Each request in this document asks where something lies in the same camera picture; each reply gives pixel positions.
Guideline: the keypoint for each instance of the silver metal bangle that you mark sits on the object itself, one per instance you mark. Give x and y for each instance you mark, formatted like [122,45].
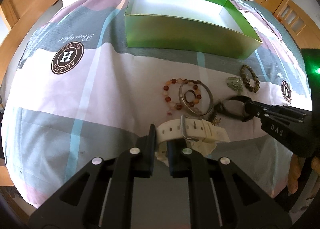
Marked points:
[190,97]

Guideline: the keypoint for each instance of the green silver pendant ornament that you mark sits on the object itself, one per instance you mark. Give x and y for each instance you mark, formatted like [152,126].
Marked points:
[235,84]

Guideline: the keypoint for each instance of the white wrist watch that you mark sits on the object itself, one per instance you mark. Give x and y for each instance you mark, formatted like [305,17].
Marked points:
[200,135]

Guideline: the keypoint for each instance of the green cardboard box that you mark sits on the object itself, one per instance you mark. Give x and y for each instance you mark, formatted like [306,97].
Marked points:
[208,26]

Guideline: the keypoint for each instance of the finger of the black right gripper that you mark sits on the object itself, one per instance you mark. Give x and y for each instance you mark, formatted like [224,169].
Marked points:
[219,108]
[237,102]

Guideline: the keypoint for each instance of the patchwork bed cover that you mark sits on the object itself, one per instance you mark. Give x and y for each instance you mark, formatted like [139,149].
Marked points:
[80,92]

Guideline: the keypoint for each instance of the wooden bed footboard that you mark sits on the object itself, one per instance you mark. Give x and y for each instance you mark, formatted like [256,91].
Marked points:
[299,25]

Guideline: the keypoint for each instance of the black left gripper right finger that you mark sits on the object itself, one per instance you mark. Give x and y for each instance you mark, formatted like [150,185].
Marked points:
[222,195]

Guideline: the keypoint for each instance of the black hair band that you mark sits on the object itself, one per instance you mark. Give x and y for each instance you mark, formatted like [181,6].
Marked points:
[235,111]

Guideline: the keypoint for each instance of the wooden headboard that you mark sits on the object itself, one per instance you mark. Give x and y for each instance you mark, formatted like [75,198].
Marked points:
[19,16]

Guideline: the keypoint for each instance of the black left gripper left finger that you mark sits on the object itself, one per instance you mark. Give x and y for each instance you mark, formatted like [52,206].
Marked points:
[100,194]

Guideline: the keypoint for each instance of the right hand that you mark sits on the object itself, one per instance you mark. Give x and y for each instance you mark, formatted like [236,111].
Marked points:
[295,172]

